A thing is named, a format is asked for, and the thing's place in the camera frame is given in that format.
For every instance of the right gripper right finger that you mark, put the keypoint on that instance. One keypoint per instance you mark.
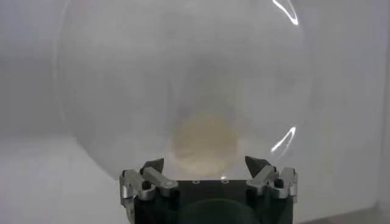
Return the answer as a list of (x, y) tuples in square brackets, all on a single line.
[(263, 178)]

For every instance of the white steamed baozi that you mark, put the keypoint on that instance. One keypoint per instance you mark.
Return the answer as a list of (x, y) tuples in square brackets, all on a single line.
[(204, 143)]

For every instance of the round white plate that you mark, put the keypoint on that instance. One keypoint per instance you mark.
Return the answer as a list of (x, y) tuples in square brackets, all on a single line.
[(122, 91)]

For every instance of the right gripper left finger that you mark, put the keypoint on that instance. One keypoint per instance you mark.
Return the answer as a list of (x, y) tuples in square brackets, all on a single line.
[(158, 181)]

